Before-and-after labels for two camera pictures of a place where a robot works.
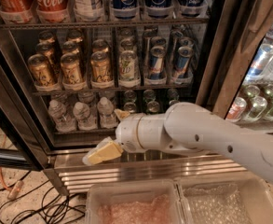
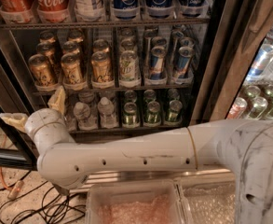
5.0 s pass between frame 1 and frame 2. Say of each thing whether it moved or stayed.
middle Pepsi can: stayed
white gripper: moved
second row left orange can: stayed
